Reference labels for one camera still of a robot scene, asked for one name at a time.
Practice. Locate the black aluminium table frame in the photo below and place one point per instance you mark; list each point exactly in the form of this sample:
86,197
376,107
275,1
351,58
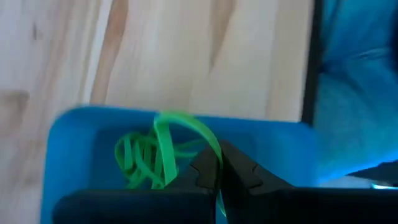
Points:
312,62

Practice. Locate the teal plastic basket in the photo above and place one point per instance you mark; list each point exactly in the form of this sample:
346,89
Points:
77,149

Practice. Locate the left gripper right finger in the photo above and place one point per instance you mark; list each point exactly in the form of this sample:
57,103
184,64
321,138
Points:
245,186

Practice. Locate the blue fabric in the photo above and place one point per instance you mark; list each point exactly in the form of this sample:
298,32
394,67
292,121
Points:
357,109

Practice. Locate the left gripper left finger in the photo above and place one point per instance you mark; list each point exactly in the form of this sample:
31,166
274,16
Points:
199,180

